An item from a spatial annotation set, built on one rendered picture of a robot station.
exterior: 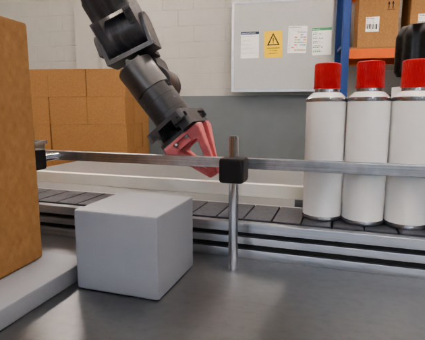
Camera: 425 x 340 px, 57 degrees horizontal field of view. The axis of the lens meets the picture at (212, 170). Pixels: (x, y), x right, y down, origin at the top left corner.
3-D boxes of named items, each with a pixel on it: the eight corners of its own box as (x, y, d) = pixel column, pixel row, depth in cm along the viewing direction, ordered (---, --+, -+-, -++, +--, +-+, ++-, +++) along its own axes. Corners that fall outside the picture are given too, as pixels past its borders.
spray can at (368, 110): (383, 218, 53) (393, 62, 50) (382, 229, 48) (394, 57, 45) (343, 214, 55) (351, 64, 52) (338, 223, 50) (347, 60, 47)
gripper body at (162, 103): (209, 116, 62) (181, 79, 62) (186, 118, 52) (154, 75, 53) (180, 141, 64) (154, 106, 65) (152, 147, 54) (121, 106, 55)
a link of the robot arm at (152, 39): (90, 33, 58) (139, 7, 56) (123, 50, 69) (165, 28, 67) (119, 108, 58) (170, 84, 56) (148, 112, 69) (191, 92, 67)
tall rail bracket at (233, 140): (254, 253, 53) (256, 133, 51) (241, 275, 46) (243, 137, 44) (231, 251, 54) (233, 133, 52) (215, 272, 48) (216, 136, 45)
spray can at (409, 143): (422, 220, 52) (436, 61, 49) (432, 232, 47) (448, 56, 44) (380, 217, 53) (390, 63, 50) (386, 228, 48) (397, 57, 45)
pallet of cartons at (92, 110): (155, 199, 451) (152, 75, 430) (135, 219, 369) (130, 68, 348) (55, 197, 461) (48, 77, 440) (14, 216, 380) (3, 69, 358)
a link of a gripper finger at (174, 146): (239, 157, 60) (204, 109, 61) (227, 163, 54) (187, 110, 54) (207, 182, 63) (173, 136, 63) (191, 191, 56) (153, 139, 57)
